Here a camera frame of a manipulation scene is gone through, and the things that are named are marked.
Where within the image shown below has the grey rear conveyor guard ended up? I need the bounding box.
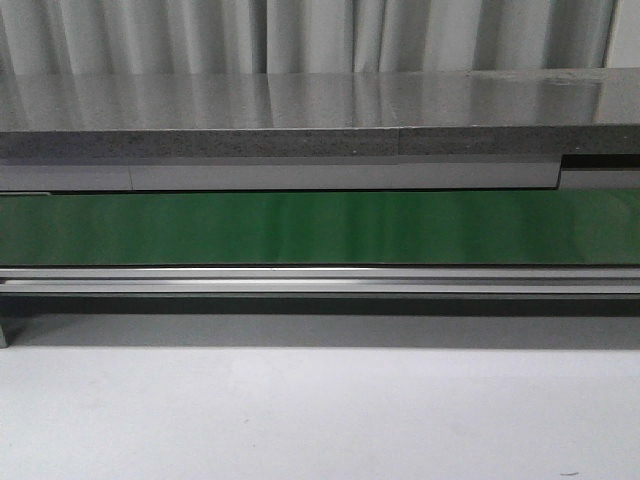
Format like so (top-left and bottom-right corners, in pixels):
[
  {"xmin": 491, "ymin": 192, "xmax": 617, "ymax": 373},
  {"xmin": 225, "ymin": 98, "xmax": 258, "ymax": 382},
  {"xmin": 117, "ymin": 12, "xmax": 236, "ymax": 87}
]
[{"xmin": 1, "ymin": 154, "xmax": 639, "ymax": 193}]

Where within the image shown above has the grey pleated curtain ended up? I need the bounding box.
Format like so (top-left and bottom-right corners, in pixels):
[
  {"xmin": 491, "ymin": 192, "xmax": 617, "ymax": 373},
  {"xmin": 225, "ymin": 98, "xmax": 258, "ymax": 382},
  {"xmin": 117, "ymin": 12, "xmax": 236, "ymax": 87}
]
[{"xmin": 1, "ymin": 1, "xmax": 616, "ymax": 75}]

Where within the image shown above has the green conveyor belt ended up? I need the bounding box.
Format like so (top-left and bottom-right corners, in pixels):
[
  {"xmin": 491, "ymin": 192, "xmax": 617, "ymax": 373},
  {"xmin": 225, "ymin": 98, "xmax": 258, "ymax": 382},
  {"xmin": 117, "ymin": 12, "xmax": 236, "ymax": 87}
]
[{"xmin": 1, "ymin": 189, "xmax": 639, "ymax": 266}]

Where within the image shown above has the grey conveyor support leg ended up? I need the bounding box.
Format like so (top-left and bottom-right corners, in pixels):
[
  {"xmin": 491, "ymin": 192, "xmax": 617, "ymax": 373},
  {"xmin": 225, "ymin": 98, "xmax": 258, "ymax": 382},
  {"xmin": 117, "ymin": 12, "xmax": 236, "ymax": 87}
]
[{"xmin": 1, "ymin": 297, "xmax": 28, "ymax": 348}]

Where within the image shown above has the aluminium front conveyor rail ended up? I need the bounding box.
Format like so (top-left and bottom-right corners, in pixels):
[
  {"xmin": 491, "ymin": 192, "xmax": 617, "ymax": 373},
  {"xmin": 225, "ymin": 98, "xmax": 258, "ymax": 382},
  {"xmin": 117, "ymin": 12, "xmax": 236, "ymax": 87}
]
[{"xmin": 1, "ymin": 267, "xmax": 639, "ymax": 295}]

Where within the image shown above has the grey stone slab table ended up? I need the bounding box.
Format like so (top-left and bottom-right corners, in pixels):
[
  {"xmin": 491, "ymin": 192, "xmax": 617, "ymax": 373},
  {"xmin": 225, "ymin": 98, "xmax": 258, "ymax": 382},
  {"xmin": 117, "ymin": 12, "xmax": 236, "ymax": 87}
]
[{"xmin": 1, "ymin": 68, "xmax": 639, "ymax": 158}]

